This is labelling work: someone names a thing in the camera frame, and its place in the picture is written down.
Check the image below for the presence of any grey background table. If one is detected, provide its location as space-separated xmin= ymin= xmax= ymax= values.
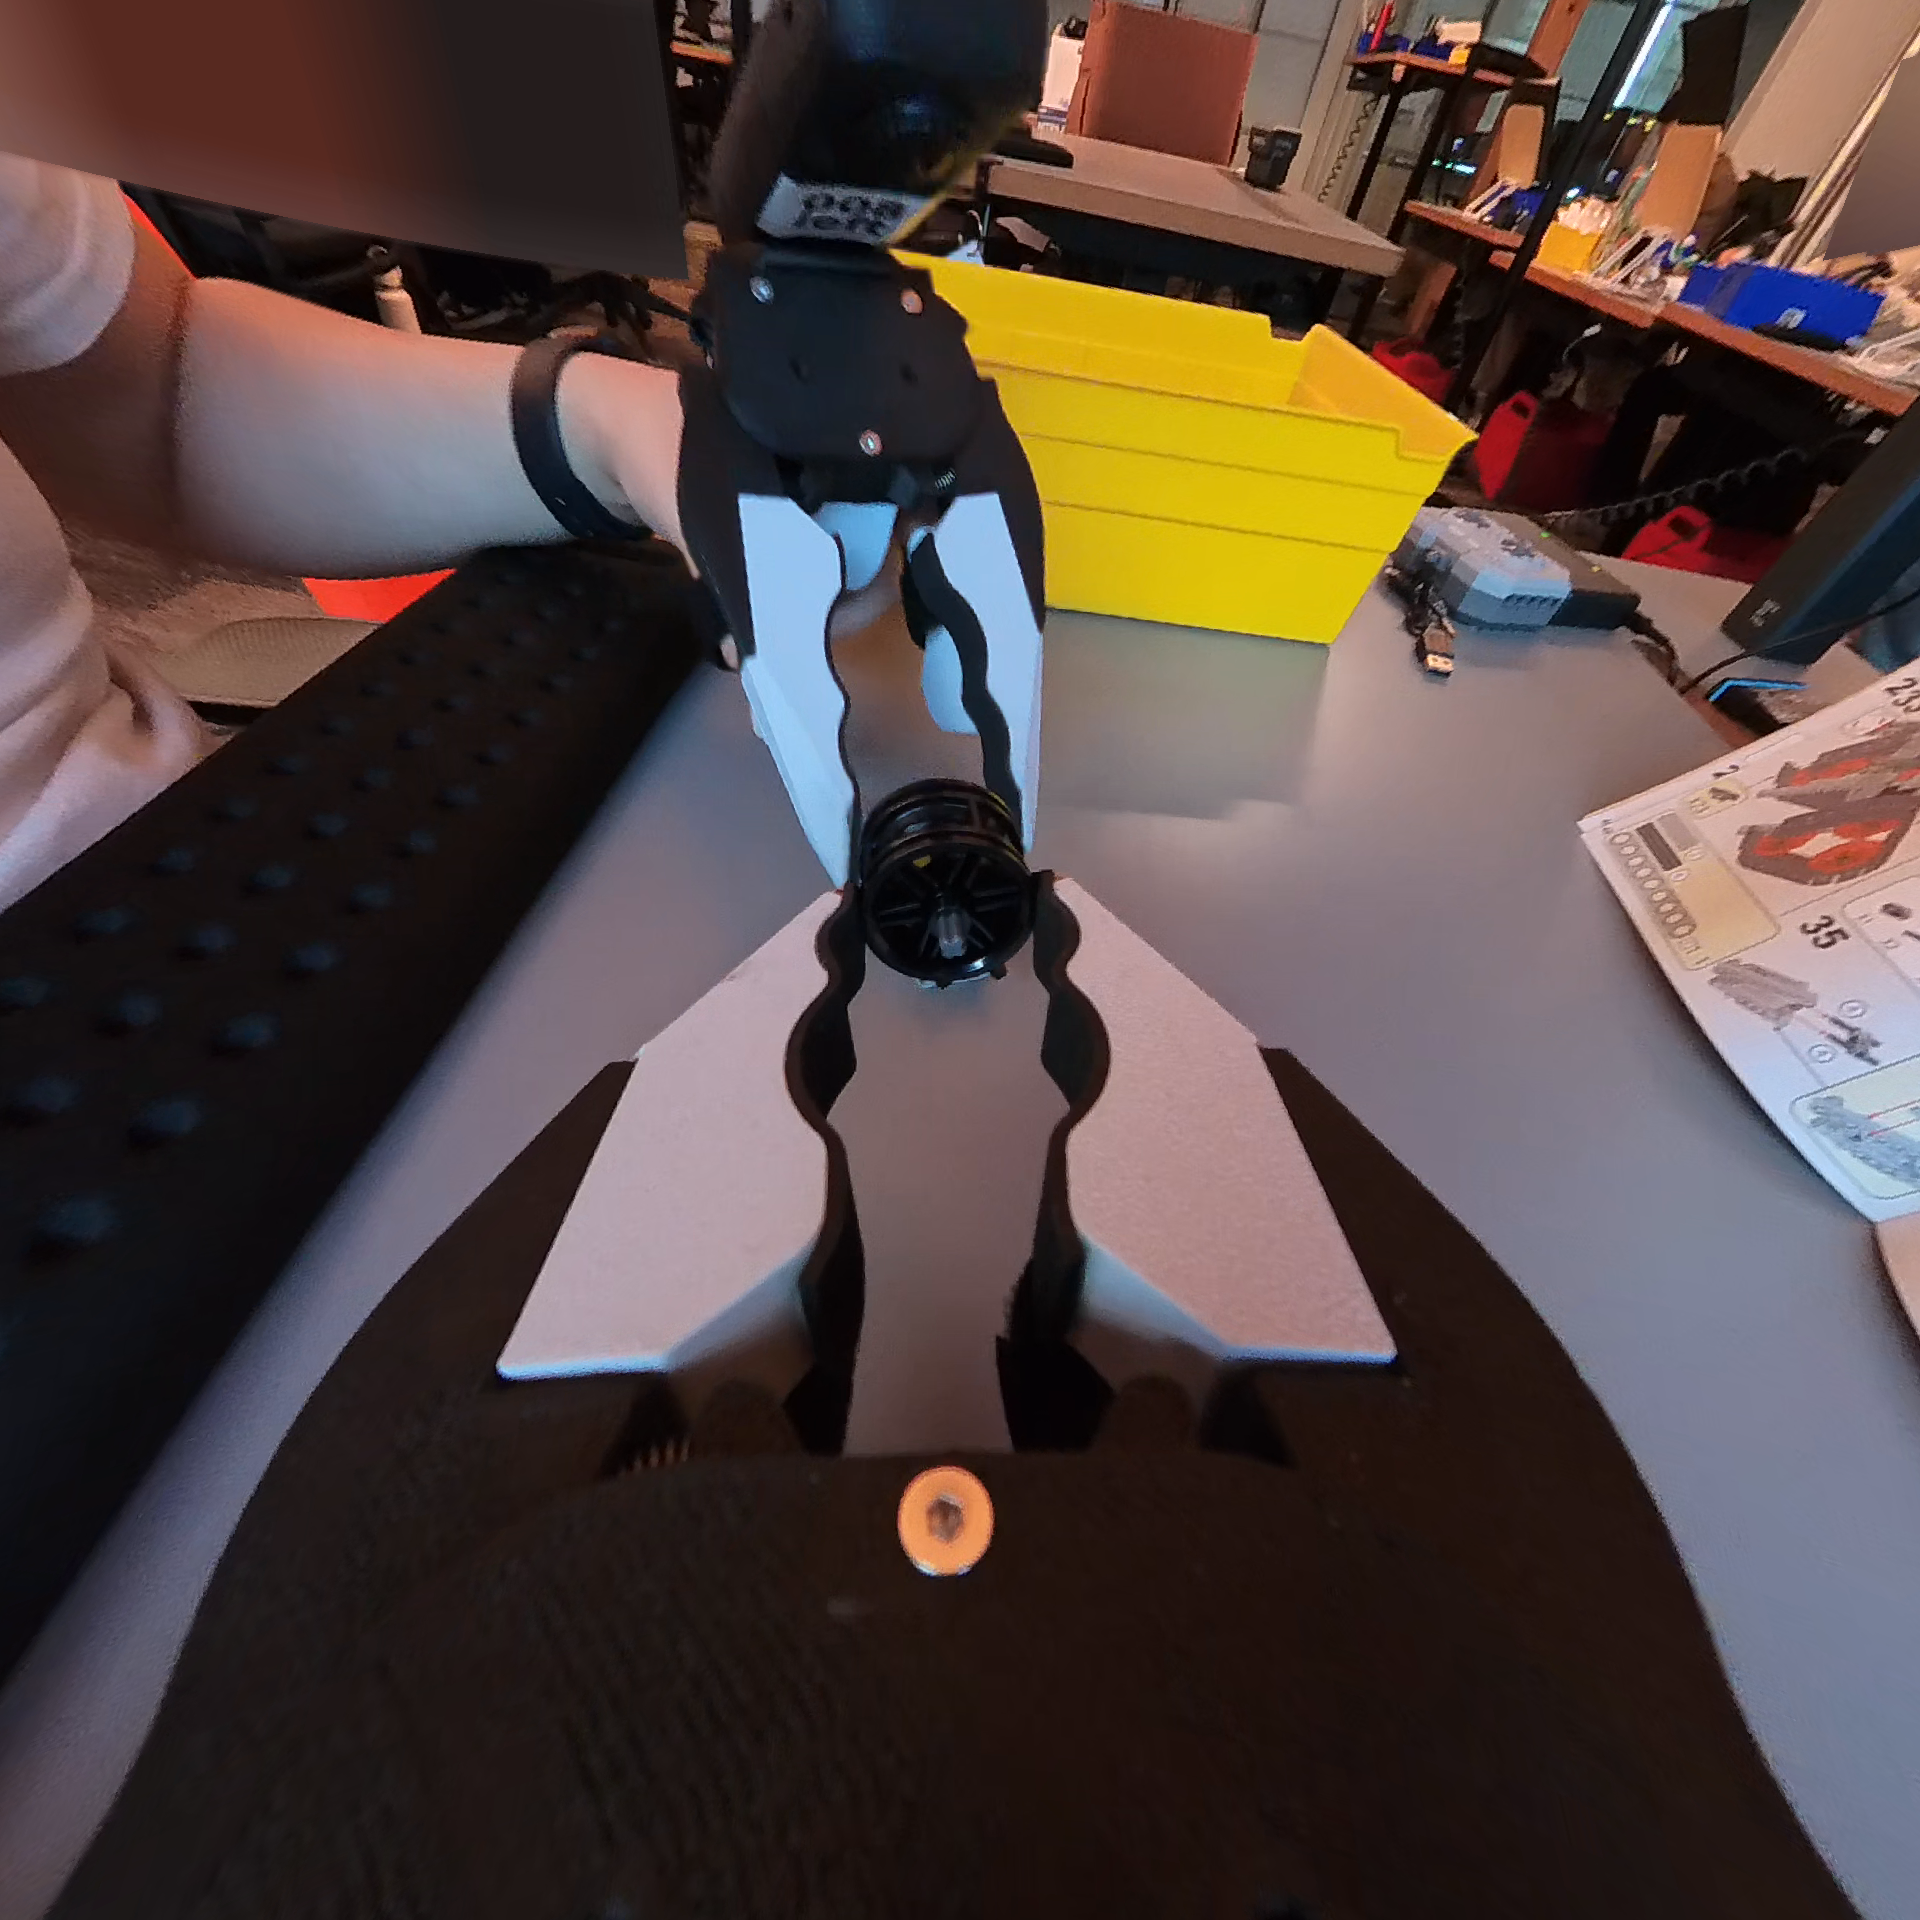
xmin=982 ymin=130 xmax=1407 ymax=280

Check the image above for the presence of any black power cable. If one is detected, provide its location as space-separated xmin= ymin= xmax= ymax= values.
xmin=1628 ymin=608 xmax=1805 ymax=708

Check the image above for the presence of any yellow plastic bin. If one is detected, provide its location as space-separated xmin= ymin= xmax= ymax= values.
xmin=899 ymin=250 xmax=1480 ymax=649

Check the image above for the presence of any black usb cable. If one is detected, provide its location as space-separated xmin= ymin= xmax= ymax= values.
xmin=1387 ymin=569 xmax=1462 ymax=679

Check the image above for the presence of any black studded mat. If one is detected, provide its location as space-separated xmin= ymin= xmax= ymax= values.
xmin=0 ymin=543 xmax=747 ymax=1675

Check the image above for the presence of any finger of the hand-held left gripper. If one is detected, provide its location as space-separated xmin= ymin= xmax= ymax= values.
xmin=737 ymin=489 xmax=874 ymax=891
xmin=900 ymin=484 xmax=1048 ymax=854

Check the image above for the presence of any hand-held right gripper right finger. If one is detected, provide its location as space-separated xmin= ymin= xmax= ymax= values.
xmin=1017 ymin=871 xmax=1403 ymax=1419

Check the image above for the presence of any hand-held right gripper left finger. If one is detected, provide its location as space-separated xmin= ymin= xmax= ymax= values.
xmin=493 ymin=887 xmax=874 ymax=1412

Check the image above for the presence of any person's left hand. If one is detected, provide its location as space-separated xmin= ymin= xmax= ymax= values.
xmin=565 ymin=350 xmax=694 ymax=537

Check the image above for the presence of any brown cardboard box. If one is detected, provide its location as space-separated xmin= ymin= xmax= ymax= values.
xmin=1072 ymin=0 xmax=1262 ymax=163

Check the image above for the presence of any person's white shirt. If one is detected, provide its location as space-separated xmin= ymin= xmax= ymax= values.
xmin=0 ymin=156 xmax=216 ymax=912

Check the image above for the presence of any black coiled cable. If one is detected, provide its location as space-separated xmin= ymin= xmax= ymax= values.
xmin=1543 ymin=445 xmax=1851 ymax=532

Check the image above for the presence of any grey toy brick hub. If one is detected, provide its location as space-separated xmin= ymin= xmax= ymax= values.
xmin=1387 ymin=507 xmax=1648 ymax=631

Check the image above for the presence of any black toy wheel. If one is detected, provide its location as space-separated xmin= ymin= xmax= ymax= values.
xmin=851 ymin=778 xmax=1036 ymax=990

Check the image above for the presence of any printed instruction booklet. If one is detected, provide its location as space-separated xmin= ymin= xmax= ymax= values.
xmin=1582 ymin=656 xmax=1920 ymax=1224

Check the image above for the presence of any blue plastic bin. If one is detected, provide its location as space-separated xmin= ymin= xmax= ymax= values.
xmin=1679 ymin=260 xmax=1885 ymax=341

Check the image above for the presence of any person's left forearm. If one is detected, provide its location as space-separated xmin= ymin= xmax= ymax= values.
xmin=127 ymin=276 xmax=565 ymax=578

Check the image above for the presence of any black wristband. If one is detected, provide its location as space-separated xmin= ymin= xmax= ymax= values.
xmin=511 ymin=327 xmax=655 ymax=543

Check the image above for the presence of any wooden workbench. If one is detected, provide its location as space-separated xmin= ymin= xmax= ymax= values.
xmin=1400 ymin=203 xmax=1920 ymax=416

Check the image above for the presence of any black computer monitor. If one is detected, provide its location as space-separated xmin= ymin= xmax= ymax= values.
xmin=1720 ymin=394 xmax=1920 ymax=670

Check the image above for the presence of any grey desk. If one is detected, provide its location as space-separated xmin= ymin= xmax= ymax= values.
xmin=0 ymin=560 xmax=1920 ymax=1920

